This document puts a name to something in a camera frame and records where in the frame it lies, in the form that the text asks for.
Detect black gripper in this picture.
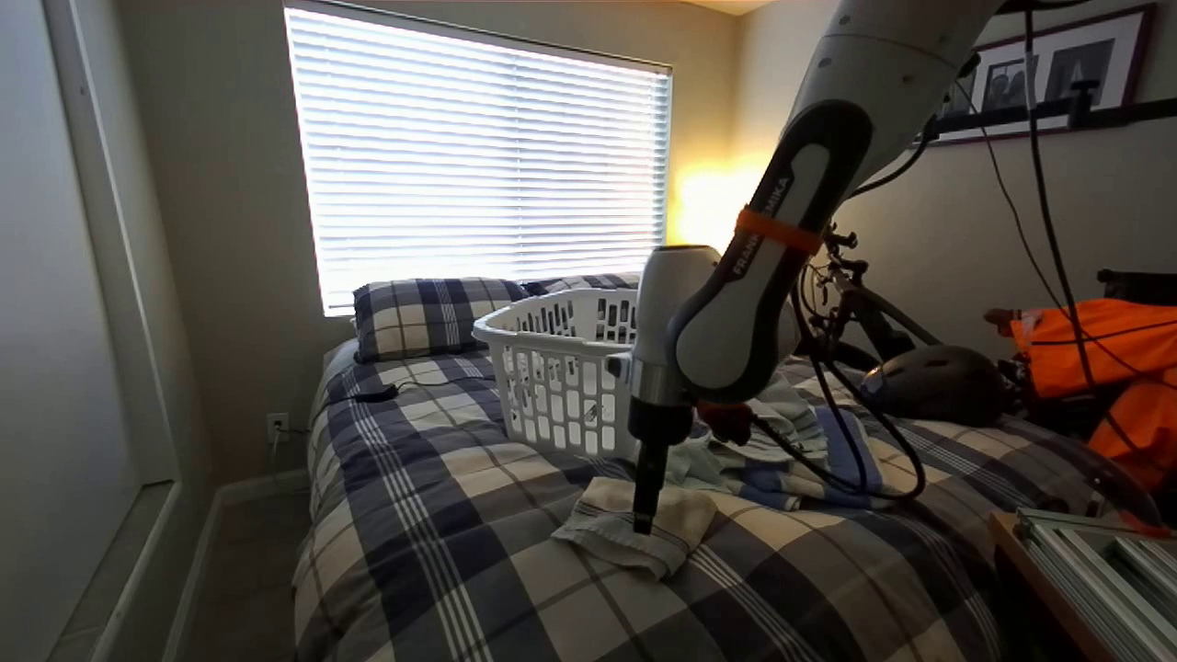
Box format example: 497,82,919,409
630,402,691,532

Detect small cream towel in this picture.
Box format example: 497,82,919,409
556,479,715,579

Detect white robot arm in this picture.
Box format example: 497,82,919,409
630,0,1006,532

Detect cream striped towel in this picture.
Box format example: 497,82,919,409
664,388,826,488

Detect white plastic laundry basket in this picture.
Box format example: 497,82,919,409
475,286,635,461

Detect blue and cream towel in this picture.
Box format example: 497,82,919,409
749,402,881,506

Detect blue plaid bedspread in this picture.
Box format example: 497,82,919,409
293,342,1103,662

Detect black bicycle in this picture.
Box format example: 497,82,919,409
802,231,993,377

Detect black remote on bed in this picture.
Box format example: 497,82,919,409
350,383,396,403

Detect blue plaid pillow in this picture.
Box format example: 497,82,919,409
352,278,524,362

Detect white window blinds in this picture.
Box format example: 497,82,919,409
283,2,674,317

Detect orange bag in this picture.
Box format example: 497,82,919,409
985,297,1177,488

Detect framed wall pictures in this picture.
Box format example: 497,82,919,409
933,2,1156,144

